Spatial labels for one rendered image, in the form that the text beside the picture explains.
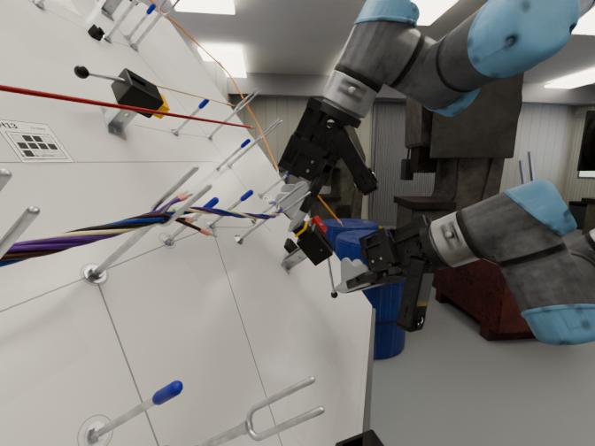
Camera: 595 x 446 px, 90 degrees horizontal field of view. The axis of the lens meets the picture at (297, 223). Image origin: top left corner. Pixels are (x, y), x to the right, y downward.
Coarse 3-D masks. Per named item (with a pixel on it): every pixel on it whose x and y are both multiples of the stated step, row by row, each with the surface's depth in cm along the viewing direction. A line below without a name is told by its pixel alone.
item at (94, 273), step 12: (192, 168) 21; (180, 180) 22; (168, 192) 22; (204, 192) 21; (156, 204) 23; (192, 204) 22; (144, 228) 23; (132, 240) 24; (120, 252) 24; (108, 264) 25; (84, 276) 25; (96, 276) 25
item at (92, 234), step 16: (160, 208) 23; (112, 224) 19; (128, 224) 20; (144, 224) 21; (32, 240) 14; (48, 240) 15; (64, 240) 16; (80, 240) 16; (96, 240) 17; (16, 256) 13; (32, 256) 14
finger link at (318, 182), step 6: (324, 168) 47; (324, 174) 45; (318, 180) 46; (324, 180) 46; (312, 186) 46; (318, 186) 46; (312, 192) 46; (318, 192) 46; (306, 198) 47; (312, 198) 46; (306, 204) 48; (312, 204) 47; (300, 210) 48; (306, 210) 48
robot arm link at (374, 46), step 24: (384, 0) 37; (408, 0) 37; (360, 24) 40; (384, 24) 38; (408, 24) 39; (360, 48) 40; (384, 48) 39; (408, 48) 39; (360, 72) 40; (384, 72) 41
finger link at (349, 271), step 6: (348, 258) 55; (342, 264) 56; (348, 264) 55; (342, 270) 56; (348, 270) 55; (354, 270) 53; (360, 270) 52; (366, 270) 52; (342, 276) 55; (348, 276) 54; (354, 276) 53; (342, 282) 54; (336, 288) 56; (342, 288) 54; (354, 288) 54
